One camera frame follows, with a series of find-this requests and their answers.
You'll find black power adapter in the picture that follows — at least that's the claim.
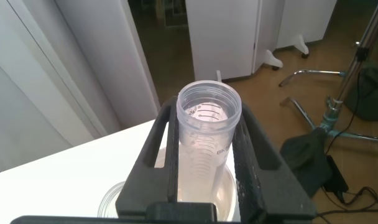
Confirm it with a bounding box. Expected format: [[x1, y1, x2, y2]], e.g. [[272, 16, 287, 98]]
[[321, 154, 350, 196]]

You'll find chrome chair leg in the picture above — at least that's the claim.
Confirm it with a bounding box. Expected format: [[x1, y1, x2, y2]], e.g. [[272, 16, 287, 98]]
[[278, 69, 346, 88]]

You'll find black cloth bundle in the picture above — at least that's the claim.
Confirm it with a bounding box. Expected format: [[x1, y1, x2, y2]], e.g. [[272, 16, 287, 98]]
[[280, 126, 333, 199]]

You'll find metal frame stand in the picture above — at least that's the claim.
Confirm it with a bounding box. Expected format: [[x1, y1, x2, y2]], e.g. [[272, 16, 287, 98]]
[[280, 0, 378, 144]]

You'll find test tube with white pigment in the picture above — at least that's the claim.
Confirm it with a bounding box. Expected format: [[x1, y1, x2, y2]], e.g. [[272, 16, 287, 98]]
[[175, 80, 242, 203]]

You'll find white screen foot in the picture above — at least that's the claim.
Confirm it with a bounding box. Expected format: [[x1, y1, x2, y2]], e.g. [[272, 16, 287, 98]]
[[263, 49, 284, 71], [293, 34, 310, 59]]

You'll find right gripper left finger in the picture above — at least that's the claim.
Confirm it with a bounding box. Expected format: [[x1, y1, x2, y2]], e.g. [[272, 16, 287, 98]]
[[116, 96, 180, 218]]

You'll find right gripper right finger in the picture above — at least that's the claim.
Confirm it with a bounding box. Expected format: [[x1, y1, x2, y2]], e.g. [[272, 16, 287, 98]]
[[232, 102, 317, 223]]

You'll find white folding screen panel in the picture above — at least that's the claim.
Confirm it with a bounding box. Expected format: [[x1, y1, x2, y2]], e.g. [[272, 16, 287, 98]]
[[256, 0, 338, 68], [185, 0, 262, 82], [53, 0, 161, 130], [0, 0, 121, 175]]

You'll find blue paper cup white rim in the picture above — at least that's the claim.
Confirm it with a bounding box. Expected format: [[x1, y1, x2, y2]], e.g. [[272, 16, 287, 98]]
[[153, 146, 239, 222]]

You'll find dark green bag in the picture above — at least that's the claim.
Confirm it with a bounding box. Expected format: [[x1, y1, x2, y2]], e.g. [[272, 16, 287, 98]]
[[344, 66, 378, 123]]

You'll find black floor cable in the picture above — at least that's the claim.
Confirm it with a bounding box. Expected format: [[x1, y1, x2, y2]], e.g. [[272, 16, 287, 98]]
[[313, 185, 378, 224]]

